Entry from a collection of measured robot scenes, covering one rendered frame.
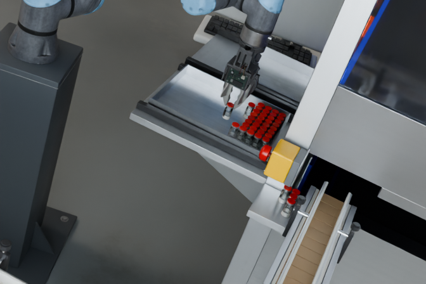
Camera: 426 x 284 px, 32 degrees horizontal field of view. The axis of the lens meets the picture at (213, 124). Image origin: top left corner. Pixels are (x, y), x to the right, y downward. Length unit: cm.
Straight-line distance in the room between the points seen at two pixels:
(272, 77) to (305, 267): 91
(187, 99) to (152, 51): 208
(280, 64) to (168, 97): 53
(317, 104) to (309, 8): 107
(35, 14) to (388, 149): 106
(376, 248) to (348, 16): 60
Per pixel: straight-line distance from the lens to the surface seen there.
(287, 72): 245
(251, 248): 203
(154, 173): 327
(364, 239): 192
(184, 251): 295
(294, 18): 282
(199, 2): 178
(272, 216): 181
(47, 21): 222
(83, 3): 228
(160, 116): 198
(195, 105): 210
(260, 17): 186
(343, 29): 169
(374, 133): 177
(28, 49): 225
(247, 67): 192
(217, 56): 239
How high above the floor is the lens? 196
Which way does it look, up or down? 32 degrees down
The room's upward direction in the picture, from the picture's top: 20 degrees clockwise
